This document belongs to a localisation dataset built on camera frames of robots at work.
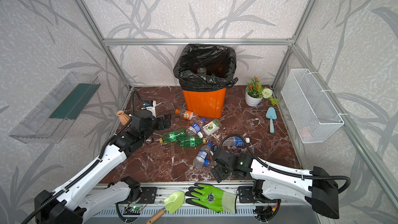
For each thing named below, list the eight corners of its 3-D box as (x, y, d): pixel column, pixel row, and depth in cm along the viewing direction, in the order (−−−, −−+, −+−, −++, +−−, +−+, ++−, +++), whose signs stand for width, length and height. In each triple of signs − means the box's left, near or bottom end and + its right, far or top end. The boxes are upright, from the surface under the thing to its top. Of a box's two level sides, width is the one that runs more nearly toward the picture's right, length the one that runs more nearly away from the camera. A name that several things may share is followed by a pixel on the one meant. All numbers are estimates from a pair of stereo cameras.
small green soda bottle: (181, 149, 91) (179, 145, 86) (180, 143, 93) (179, 138, 89) (206, 145, 92) (206, 140, 88) (206, 139, 95) (205, 134, 90)
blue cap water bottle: (192, 166, 84) (192, 163, 80) (205, 143, 93) (205, 139, 89) (200, 171, 83) (200, 168, 79) (212, 147, 92) (212, 143, 87)
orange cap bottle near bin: (175, 116, 105) (173, 112, 101) (178, 111, 108) (177, 106, 104) (190, 121, 103) (189, 117, 98) (193, 116, 105) (192, 111, 101)
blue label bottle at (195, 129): (185, 133, 95) (185, 131, 93) (190, 123, 100) (190, 121, 98) (202, 138, 93) (202, 136, 91) (206, 128, 98) (206, 126, 96)
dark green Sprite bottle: (161, 143, 93) (159, 139, 89) (163, 133, 98) (161, 128, 93) (185, 143, 93) (184, 139, 89) (186, 133, 98) (185, 128, 93)
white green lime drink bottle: (207, 136, 95) (207, 134, 92) (202, 129, 98) (201, 127, 95) (220, 128, 98) (220, 125, 96) (214, 121, 102) (214, 119, 99)
